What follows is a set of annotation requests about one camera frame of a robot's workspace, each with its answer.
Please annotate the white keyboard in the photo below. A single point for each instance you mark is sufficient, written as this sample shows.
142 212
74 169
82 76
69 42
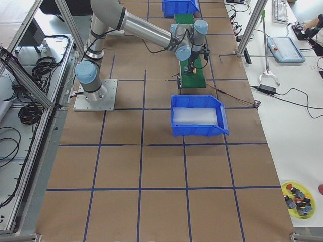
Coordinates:
279 11

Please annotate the metal reacher grabber tool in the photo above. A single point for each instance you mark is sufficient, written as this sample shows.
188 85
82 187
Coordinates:
266 73

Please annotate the aluminium frame post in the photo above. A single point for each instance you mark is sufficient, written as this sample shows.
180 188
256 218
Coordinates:
257 12

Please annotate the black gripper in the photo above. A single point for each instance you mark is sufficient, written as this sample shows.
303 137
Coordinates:
193 56

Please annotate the black power adapter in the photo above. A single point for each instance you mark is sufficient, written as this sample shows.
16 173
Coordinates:
267 89

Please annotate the teach pendant tablet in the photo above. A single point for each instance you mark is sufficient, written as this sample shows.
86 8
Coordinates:
284 50

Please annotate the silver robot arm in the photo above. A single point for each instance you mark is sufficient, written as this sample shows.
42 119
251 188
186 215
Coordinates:
136 62

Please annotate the blue bin right side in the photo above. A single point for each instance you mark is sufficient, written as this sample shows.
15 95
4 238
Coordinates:
199 101

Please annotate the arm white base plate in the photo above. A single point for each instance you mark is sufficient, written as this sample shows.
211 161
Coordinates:
102 100

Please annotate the blue bin left side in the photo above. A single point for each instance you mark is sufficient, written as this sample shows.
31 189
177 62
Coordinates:
171 7

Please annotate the blue bin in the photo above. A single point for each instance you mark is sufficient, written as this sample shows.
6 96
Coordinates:
199 101
171 7

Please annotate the green conveyor belt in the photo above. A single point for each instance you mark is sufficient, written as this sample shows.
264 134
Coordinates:
189 81

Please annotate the person hand at desk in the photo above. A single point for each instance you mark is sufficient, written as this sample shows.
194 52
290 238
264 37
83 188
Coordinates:
316 22

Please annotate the white foam pad right bin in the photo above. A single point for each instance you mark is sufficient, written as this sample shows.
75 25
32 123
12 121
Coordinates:
194 116

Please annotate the yellow plate with buttons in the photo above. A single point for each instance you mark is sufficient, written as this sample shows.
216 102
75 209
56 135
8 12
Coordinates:
299 200

